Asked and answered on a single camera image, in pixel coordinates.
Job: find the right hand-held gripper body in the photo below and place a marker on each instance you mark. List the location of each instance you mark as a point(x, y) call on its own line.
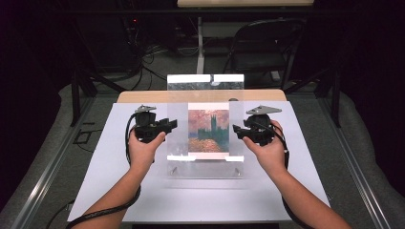
point(259, 127)

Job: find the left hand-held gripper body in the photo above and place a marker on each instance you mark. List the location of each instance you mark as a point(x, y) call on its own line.
point(146, 125)

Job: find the clear acrylic photo frame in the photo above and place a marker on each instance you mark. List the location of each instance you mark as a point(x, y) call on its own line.
point(178, 143)

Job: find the painting print card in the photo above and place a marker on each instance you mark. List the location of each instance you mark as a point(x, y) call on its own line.
point(208, 130)

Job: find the person's left hand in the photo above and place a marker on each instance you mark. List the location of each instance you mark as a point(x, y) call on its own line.
point(143, 152)

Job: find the person's right hand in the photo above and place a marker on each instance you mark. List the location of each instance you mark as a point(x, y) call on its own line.
point(270, 152)

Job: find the wooden table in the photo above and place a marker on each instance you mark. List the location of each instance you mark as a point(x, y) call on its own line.
point(143, 96)

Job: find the dark metal stand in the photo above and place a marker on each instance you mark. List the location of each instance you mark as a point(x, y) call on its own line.
point(331, 92)
point(79, 92)

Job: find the white table leg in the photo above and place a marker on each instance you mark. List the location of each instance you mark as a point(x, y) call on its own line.
point(200, 47)

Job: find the white table mat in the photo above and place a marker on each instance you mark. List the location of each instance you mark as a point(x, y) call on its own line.
point(197, 203)

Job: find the black folding chair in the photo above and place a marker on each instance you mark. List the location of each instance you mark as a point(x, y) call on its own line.
point(264, 44)

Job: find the light background table top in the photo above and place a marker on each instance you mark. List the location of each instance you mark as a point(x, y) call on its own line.
point(245, 3)

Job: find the aluminium floor rail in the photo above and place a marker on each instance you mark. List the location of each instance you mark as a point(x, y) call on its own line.
point(47, 171)
point(353, 165)

